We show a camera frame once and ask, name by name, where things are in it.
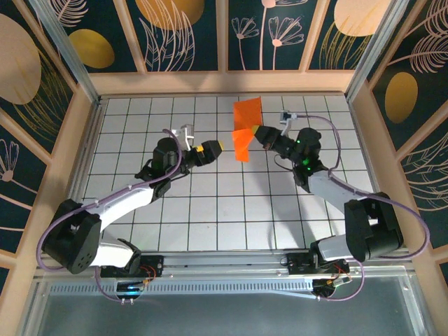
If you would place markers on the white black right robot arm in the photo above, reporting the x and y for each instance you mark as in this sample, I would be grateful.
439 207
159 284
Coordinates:
371 227

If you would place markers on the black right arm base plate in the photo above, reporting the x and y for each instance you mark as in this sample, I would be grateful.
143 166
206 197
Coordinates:
297 262

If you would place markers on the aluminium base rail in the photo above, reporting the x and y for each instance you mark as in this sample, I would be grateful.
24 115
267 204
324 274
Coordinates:
224 262

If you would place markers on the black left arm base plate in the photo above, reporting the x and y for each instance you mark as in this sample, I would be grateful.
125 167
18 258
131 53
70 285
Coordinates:
154 266

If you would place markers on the orange cloth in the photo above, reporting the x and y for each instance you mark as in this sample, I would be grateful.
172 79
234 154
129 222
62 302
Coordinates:
246 112

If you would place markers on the grey frosted panel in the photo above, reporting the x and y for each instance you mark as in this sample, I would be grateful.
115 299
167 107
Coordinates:
224 315

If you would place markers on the aluminium table edge rail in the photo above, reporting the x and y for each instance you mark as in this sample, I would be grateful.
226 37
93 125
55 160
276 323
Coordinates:
82 168
376 168

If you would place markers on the black controller board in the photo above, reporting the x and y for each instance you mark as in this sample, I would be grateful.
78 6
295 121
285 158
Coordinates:
131 287
330 285

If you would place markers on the white grid mat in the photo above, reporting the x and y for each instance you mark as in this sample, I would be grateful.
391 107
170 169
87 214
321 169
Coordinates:
210 210

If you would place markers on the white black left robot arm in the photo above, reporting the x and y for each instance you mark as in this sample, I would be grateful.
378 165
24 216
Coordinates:
77 238

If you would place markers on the aluminium corner post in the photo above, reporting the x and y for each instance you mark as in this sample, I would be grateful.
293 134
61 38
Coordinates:
378 52
70 52

